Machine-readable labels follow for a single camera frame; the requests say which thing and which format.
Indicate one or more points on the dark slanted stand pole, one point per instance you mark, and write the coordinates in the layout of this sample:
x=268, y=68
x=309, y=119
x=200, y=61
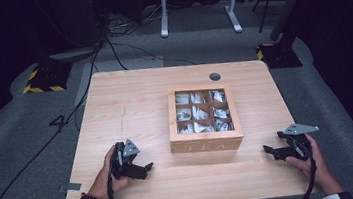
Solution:
x=291, y=2

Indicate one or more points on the wooden tea box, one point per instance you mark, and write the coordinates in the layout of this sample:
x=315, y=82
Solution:
x=206, y=144

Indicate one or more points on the assortment of tea bags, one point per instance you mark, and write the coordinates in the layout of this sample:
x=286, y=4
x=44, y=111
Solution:
x=199, y=113

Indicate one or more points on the person's left hand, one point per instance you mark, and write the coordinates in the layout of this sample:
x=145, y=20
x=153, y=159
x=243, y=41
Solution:
x=105, y=183

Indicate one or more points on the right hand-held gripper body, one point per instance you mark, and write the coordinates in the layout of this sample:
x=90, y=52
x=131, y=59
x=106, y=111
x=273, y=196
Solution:
x=295, y=148

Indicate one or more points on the hazard-striped black stand base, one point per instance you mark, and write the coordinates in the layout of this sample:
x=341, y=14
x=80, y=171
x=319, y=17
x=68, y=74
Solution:
x=280, y=55
x=47, y=79

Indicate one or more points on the grey round table grommet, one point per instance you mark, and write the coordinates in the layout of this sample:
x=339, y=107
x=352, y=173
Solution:
x=214, y=76

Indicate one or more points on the wooden glass-pane box lid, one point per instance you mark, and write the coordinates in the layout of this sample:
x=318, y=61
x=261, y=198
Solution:
x=206, y=135

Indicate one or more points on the grey tape strip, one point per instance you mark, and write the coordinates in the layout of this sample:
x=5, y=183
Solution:
x=71, y=187

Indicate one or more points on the person's right hand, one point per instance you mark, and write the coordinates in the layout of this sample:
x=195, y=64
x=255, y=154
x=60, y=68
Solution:
x=319, y=167

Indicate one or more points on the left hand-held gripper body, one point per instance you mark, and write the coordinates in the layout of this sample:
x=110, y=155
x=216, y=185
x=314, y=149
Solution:
x=123, y=166

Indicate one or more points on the black tripod legs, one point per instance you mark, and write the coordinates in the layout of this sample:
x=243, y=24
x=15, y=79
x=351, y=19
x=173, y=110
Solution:
x=266, y=8

